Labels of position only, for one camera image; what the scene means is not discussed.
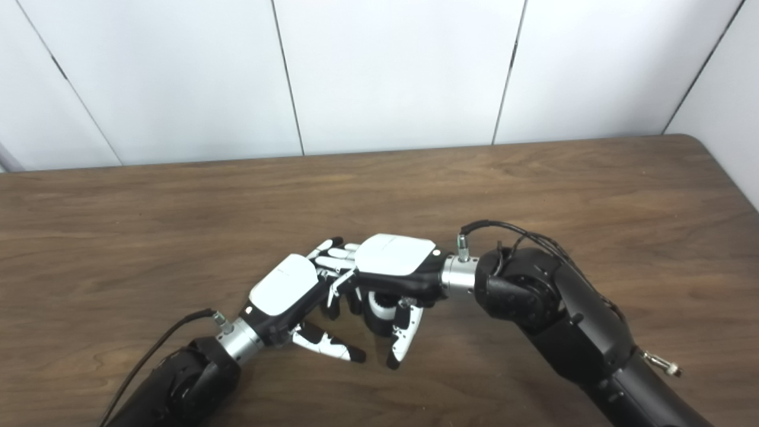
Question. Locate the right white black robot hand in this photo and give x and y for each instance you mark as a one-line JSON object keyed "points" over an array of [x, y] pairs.
{"points": [[394, 255]]}

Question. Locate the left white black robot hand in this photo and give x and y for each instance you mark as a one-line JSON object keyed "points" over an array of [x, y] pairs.
{"points": [[281, 287]]}

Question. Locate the round black part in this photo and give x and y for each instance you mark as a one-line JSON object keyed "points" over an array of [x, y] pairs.
{"points": [[376, 326]]}

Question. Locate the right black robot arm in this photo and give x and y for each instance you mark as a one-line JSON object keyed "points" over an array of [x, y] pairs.
{"points": [[563, 320]]}

